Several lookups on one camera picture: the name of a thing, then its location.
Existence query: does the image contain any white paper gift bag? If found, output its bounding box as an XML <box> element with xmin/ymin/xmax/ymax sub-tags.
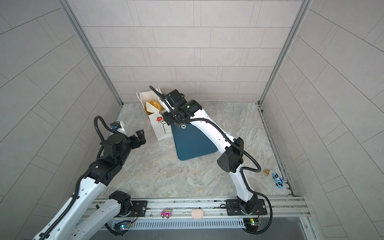
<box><xmin>137</xmin><ymin>90</ymin><xmax>173</xmax><ymax>141</ymax></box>

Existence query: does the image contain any round flower bread top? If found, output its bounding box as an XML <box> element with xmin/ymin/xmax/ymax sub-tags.
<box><xmin>146</xmin><ymin>100</ymin><xmax>164</xmax><ymax>115</ymax></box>

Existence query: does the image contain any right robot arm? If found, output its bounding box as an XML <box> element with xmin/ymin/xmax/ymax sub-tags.
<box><xmin>153</xmin><ymin>89</ymin><xmax>261</xmax><ymax>215</ymax></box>

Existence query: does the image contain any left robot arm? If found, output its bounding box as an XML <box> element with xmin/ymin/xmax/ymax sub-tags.
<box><xmin>34</xmin><ymin>130</ymin><xmax>146</xmax><ymax>240</ymax></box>

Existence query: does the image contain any teal tray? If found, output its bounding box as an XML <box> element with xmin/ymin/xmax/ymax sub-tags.
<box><xmin>171</xmin><ymin>124</ymin><xmax>218</xmax><ymax>161</ymax></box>

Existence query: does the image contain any left circuit board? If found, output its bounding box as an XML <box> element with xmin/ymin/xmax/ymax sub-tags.
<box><xmin>114</xmin><ymin>221</ymin><xmax>132</xmax><ymax>231</ymax></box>

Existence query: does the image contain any circuit board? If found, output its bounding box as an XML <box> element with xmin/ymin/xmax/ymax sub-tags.
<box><xmin>243</xmin><ymin>219</ymin><xmax>263</xmax><ymax>232</ymax></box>
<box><xmin>114</xmin><ymin>221</ymin><xmax>132</xmax><ymax>231</ymax></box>

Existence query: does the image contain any pink toy car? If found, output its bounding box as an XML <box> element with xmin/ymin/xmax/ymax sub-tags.
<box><xmin>161</xmin><ymin>209</ymin><xmax>172</xmax><ymax>219</ymax></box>

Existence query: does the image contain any pink oval eraser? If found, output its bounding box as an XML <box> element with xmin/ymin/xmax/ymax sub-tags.
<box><xmin>191</xmin><ymin>209</ymin><xmax>204</xmax><ymax>220</ymax></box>

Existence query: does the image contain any blue toy car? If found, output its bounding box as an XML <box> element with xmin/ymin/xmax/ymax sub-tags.
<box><xmin>273</xmin><ymin>173</ymin><xmax>284</xmax><ymax>189</ymax></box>

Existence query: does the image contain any right circuit board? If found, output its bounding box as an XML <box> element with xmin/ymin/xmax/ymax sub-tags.
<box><xmin>243</xmin><ymin>219</ymin><xmax>263</xmax><ymax>232</ymax></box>

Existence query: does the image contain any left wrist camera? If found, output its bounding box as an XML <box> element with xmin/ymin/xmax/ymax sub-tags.
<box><xmin>110</xmin><ymin>121</ymin><xmax>126</xmax><ymax>135</ymax></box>

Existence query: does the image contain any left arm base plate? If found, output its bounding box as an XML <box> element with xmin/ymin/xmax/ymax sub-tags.
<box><xmin>118</xmin><ymin>201</ymin><xmax>148</xmax><ymax>218</ymax></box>

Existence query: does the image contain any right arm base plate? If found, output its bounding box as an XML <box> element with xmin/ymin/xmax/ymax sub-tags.
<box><xmin>225</xmin><ymin>199</ymin><xmax>268</xmax><ymax>216</ymax></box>

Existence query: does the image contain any aluminium rail frame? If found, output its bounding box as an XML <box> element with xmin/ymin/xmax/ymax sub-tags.
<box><xmin>80</xmin><ymin>196</ymin><xmax>311</xmax><ymax>230</ymax></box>

